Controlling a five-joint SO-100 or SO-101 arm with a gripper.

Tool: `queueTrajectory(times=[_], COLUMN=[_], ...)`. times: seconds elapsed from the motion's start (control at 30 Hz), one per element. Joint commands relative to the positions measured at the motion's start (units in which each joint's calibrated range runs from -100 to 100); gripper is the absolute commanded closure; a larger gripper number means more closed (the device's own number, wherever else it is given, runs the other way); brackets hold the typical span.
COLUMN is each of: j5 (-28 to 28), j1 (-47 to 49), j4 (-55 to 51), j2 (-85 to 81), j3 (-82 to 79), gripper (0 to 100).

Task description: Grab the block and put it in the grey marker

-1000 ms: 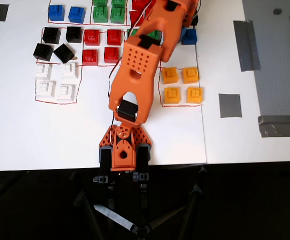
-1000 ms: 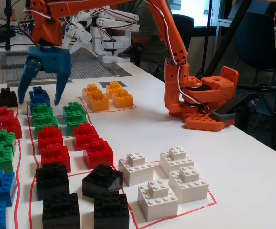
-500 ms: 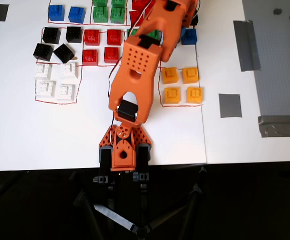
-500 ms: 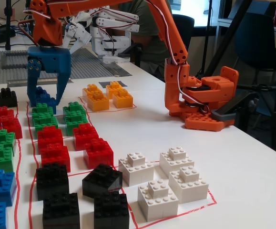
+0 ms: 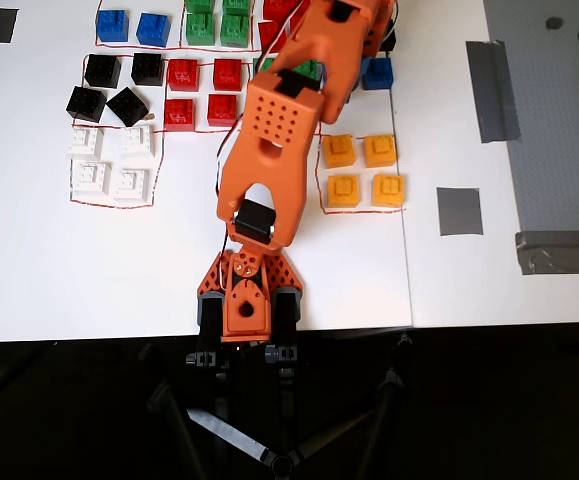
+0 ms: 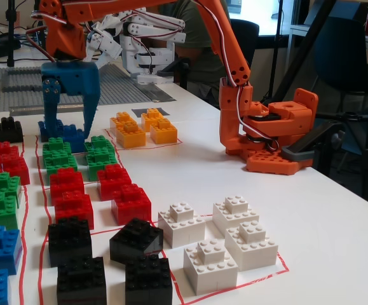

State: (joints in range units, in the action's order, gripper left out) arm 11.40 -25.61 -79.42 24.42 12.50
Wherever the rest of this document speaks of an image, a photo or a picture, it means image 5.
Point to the blue lego block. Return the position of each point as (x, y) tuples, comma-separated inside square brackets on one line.
[(111, 25), (379, 74), (153, 29)]

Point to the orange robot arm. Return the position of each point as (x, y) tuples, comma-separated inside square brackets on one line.
[(269, 165)]

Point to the green lego block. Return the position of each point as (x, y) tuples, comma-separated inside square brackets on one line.
[(234, 31), (200, 6), (235, 6), (200, 30), (263, 65), (310, 67)]

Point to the yellow lego block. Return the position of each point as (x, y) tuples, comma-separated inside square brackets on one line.
[(380, 150), (339, 151), (343, 191), (388, 190)]

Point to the red lego block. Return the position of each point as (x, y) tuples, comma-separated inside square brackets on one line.
[(269, 37), (179, 112), (227, 75), (299, 5), (222, 110), (275, 9), (183, 75)]

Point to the grey square tape marker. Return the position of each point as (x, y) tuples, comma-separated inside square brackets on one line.
[(460, 211)]

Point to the black lego block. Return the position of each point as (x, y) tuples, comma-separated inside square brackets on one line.
[(147, 68), (127, 106), (86, 104), (102, 70)]

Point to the white lego block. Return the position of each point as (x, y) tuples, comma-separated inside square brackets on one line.
[(136, 141), (89, 178), (85, 141), (130, 182)]

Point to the grey lego baseplate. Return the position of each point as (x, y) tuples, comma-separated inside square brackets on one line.
[(549, 150)]

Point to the small grey lego piece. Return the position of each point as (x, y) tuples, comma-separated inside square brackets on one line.
[(554, 22)]

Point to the grey black table clamp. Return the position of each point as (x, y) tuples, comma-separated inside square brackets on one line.
[(286, 320), (210, 320)]

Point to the black tripod stand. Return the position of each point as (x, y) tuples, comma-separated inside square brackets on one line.
[(281, 462)]

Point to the grey duct tape strip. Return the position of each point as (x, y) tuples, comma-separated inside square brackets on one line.
[(491, 92), (561, 252)]

